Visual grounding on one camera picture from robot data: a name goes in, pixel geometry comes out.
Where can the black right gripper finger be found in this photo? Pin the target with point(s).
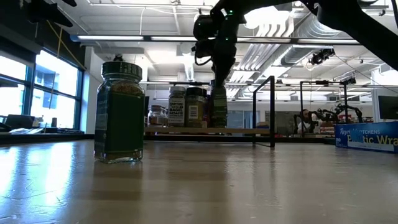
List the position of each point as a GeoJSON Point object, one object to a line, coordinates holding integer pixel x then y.
{"type": "Point", "coordinates": [222, 73]}

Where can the organic oregano spice jar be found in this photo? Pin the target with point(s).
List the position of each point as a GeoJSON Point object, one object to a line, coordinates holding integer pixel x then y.
{"type": "Point", "coordinates": [219, 107]}

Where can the black lid yellow-green label jar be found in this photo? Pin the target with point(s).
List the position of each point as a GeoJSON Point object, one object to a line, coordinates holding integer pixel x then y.
{"type": "Point", "coordinates": [194, 109]}

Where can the everything bagel seasoning jar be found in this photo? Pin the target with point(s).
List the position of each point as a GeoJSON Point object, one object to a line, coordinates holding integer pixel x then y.
{"type": "Point", "coordinates": [176, 109]}

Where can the cork lid saffron glass jar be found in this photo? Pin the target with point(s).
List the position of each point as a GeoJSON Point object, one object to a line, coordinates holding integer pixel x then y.
{"type": "Point", "coordinates": [155, 116]}

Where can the green label spice jar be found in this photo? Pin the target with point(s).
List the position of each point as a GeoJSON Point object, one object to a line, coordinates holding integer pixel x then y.
{"type": "Point", "coordinates": [119, 124]}

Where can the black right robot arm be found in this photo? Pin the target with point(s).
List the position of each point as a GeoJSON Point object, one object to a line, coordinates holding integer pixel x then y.
{"type": "Point", "coordinates": [357, 18]}

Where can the small glass spice jar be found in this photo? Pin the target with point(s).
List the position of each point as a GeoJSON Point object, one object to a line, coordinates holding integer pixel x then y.
{"type": "Point", "coordinates": [166, 117]}

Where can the long ceiling light bar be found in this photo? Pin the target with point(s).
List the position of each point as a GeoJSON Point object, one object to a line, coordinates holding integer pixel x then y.
{"type": "Point", "coordinates": [124, 38]}

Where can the small black ceiling sensor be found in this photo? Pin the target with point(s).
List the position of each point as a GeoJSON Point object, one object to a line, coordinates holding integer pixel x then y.
{"type": "Point", "coordinates": [118, 58]}

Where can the person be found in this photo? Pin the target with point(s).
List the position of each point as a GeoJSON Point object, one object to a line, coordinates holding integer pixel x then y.
{"type": "Point", "coordinates": [306, 119]}

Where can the black device on counter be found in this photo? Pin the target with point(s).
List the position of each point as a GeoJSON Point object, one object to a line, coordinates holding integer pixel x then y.
{"type": "Point", "coordinates": [18, 123]}

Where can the background black robot arms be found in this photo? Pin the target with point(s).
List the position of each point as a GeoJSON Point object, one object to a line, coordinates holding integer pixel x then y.
{"type": "Point", "coordinates": [342, 110]}

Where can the dark window counter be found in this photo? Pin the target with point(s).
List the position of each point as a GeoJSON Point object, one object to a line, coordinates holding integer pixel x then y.
{"type": "Point", "coordinates": [31, 138]}

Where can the blue plastic wrap box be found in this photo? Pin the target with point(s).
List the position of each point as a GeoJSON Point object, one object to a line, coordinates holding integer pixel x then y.
{"type": "Point", "coordinates": [367, 137]}

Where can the black computer monitor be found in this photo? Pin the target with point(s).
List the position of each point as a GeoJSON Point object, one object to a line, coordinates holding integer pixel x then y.
{"type": "Point", "coordinates": [388, 107]}

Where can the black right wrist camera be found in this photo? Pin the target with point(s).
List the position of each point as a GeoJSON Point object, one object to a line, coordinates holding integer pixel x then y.
{"type": "Point", "coordinates": [203, 28]}

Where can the silver ventilation duct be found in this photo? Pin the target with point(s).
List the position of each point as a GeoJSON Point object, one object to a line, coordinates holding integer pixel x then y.
{"type": "Point", "coordinates": [304, 40]}

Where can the large window with dark frame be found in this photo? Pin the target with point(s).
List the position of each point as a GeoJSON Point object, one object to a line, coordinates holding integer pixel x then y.
{"type": "Point", "coordinates": [56, 93]}

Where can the black ceiling mounted camera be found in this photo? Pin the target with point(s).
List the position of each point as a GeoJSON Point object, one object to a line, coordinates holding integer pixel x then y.
{"type": "Point", "coordinates": [321, 56]}

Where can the black metal stand frame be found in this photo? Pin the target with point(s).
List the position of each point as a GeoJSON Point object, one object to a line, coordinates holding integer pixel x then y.
{"type": "Point", "coordinates": [345, 99]}

